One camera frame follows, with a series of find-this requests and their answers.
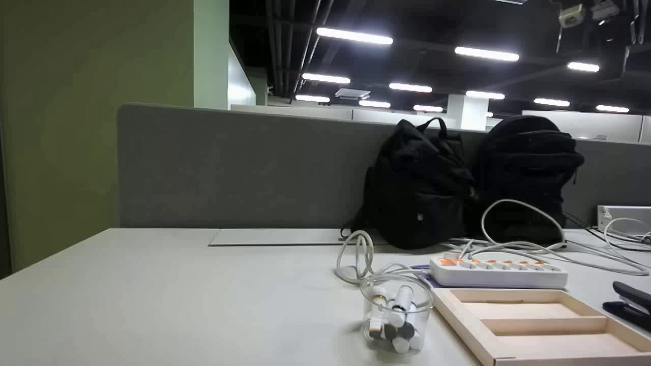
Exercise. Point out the clear plastic container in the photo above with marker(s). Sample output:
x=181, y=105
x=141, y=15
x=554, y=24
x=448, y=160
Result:
x=425, y=318

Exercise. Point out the wooden two-compartment tray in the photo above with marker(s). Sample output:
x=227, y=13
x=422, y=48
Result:
x=542, y=326

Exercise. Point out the ceiling light tube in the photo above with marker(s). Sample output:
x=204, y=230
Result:
x=376, y=105
x=582, y=67
x=355, y=35
x=552, y=103
x=410, y=89
x=428, y=108
x=488, y=53
x=313, y=98
x=485, y=94
x=612, y=108
x=326, y=79

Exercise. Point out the gray desk partition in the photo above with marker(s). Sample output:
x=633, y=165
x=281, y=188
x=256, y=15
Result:
x=236, y=170

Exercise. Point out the white power strip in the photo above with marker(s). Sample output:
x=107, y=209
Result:
x=502, y=276

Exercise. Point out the large black backpack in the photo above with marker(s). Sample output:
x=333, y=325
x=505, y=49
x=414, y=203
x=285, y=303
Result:
x=530, y=163

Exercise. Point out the white box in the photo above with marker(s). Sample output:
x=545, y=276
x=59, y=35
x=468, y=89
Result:
x=622, y=212

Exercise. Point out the black stapler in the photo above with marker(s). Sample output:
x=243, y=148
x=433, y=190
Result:
x=631, y=305

